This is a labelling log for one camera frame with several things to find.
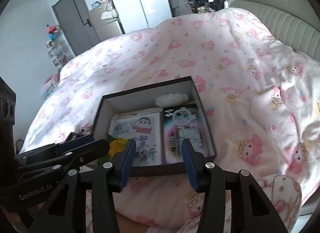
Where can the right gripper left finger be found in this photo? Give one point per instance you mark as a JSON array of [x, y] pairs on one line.
[[107, 187]]

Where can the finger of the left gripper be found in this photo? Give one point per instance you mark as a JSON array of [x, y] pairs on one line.
[[75, 155], [51, 151]]

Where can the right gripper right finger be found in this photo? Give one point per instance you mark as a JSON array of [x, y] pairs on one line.
[[251, 209]]

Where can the Shin-chan bead art pack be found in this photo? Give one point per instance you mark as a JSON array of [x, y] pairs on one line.
[[145, 129]]

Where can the white fluffy plush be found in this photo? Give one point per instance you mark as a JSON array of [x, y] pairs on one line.
[[171, 100]]

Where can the black Smart Devil box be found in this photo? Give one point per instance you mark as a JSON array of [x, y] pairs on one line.
[[171, 144]]

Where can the clear cartoon phone case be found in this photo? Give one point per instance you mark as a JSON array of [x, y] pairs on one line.
[[187, 127]]

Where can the corn snack bag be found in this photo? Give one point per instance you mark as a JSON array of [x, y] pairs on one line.
[[116, 145]]

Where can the beige patterned socks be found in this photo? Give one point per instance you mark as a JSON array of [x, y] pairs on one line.
[[85, 129]]

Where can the small black card box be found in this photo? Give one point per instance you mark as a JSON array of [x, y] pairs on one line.
[[72, 136]]

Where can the black cardboard storage box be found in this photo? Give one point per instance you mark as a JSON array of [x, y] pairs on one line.
[[141, 100]]

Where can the white storage shelf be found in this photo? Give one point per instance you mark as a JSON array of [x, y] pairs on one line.
[[53, 48]]

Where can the pink cartoon print blanket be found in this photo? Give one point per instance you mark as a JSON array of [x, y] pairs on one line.
[[260, 97]]

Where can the grey room door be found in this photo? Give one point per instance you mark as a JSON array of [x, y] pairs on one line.
[[74, 20]]

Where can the grey green padded headboard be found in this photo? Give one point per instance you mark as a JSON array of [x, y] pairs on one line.
[[293, 22]]

